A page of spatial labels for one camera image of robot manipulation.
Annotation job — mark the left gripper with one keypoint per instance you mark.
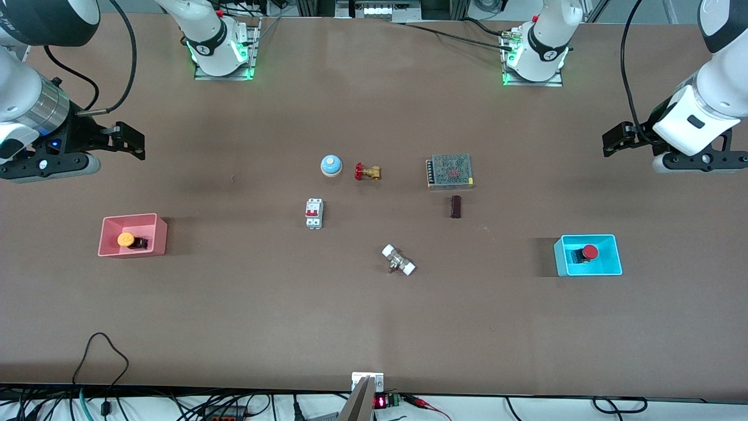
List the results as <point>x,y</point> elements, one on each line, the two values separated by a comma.
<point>644,131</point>

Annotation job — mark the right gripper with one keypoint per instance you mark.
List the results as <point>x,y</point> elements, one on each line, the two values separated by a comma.
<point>83,132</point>

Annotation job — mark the yellow push button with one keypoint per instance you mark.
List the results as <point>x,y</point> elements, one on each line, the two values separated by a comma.
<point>126,239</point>

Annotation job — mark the red push button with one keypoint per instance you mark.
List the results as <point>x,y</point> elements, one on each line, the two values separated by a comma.
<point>589,252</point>

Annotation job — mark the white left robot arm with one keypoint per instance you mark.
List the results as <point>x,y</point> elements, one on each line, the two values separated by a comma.
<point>721,76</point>

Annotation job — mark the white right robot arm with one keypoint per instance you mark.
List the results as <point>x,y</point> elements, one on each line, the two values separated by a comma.
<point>17,88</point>

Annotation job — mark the pink plastic bin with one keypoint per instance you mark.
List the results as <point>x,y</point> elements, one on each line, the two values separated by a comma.
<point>125,225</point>

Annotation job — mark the cyan plastic bin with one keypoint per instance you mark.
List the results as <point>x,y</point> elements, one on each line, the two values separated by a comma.
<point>608,263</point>

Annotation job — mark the metal mesh power supply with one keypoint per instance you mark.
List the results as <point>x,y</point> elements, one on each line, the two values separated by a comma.
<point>450,171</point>

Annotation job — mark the dark brown block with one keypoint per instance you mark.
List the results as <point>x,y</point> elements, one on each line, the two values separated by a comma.
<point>456,207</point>

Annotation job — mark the white circuit breaker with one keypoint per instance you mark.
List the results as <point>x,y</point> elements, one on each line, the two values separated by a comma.
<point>314,213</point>

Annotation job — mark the blue round bell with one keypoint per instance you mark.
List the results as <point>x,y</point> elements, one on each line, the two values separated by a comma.
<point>331,165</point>

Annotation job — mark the white metal pipe valve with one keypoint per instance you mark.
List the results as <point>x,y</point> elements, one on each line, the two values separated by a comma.
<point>398,260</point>

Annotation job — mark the black power adapter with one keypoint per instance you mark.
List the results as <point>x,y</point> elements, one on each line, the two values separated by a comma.
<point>225,412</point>

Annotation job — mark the red alligator clip lead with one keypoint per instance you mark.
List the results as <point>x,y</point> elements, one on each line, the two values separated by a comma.
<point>429,404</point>

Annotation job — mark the red digit display module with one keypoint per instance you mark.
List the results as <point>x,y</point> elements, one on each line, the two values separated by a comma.
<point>381,401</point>

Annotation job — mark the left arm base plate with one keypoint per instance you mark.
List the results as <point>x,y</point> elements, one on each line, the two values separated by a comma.
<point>555,82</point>

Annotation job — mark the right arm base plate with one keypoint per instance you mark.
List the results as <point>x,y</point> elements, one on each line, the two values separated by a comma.
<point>254,41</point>

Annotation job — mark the aluminium frame with light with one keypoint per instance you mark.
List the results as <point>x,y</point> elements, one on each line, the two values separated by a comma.
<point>378,9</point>

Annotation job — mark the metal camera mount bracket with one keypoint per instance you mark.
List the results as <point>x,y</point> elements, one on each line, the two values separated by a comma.
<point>365,386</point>

